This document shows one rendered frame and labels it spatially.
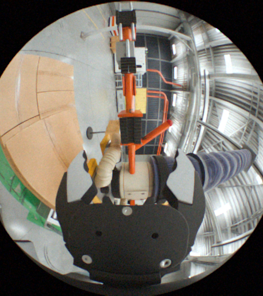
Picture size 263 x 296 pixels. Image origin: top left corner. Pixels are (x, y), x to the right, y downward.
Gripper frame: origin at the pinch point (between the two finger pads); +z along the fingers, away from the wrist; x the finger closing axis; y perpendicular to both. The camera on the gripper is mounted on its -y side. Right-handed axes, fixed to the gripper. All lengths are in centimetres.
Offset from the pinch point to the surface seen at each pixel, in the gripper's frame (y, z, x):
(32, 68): -56, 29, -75
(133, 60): -16.0, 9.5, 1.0
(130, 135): 2.5, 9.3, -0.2
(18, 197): 48, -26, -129
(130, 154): 9.2, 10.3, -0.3
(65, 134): 5.6, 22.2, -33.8
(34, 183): 10.5, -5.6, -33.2
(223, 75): -105, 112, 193
